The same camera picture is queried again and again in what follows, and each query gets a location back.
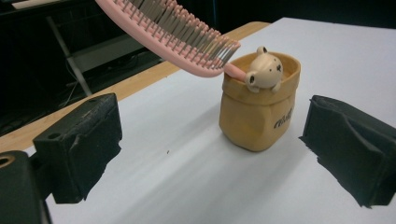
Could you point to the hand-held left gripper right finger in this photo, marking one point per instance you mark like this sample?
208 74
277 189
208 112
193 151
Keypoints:
355 149

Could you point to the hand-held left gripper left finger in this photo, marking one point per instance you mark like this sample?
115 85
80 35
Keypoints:
84 149

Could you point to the tan bear cup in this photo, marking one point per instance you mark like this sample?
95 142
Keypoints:
255 118

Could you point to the pink hairbrush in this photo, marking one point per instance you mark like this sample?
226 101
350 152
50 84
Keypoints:
174 37

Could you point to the grey metal stand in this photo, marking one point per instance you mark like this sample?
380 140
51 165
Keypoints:
102 54

